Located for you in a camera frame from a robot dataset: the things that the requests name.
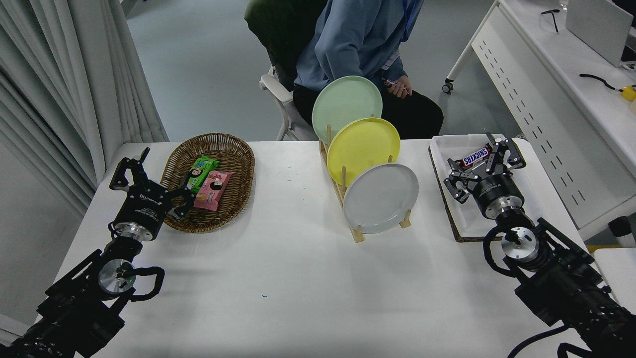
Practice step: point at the white rectangular tray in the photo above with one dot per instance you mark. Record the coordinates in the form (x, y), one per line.
(447, 149)

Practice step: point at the white laptop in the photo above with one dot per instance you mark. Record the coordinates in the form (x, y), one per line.
(596, 25)

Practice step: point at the brown wicker basket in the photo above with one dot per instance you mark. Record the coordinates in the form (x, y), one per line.
(233, 164)

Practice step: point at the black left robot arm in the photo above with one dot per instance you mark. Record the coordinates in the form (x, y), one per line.
(74, 308)

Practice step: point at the yellow round plate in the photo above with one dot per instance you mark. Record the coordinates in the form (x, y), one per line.
(362, 149)

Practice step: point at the white chair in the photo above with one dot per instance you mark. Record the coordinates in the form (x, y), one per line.
(280, 92)

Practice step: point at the small yellow object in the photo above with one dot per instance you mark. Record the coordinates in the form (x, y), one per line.
(629, 93)

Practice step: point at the pink snack pack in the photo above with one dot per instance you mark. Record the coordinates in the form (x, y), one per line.
(213, 191)

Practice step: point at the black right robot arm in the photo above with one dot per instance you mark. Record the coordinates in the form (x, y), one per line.
(561, 288)

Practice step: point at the small dark snack bar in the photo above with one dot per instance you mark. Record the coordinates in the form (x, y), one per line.
(389, 82)

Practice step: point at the black eyeglasses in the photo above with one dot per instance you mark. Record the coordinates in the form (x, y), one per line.
(551, 17)

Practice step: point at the pale green round plate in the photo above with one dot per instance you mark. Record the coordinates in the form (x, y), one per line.
(343, 102)

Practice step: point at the wooden plate rack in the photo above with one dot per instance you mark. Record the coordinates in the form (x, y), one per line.
(357, 232)

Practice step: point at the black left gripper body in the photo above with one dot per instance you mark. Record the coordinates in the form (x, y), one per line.
(144, 206)

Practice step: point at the person's hand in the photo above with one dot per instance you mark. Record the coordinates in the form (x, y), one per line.
(400, 88)

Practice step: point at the white side table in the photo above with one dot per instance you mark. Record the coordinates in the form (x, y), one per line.
(618, 271)

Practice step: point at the Snickers bar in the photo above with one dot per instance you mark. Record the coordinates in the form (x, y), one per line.
(474, 156)

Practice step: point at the white perforated desk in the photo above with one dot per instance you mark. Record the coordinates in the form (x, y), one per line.
(546, 74)

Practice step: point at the black cylinder object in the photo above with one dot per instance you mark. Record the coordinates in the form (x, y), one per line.
(622, 229)

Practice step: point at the green snack pack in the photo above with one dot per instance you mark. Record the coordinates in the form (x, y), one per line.
(203, 166)

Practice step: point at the person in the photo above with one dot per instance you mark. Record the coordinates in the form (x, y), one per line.
(348, 40)

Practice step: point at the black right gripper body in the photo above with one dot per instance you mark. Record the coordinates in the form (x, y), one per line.
(497, 189)

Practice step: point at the grey round plate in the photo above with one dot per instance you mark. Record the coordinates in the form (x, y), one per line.
(380, 199)

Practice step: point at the white curtain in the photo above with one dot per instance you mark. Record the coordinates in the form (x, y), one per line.
(59, 89)

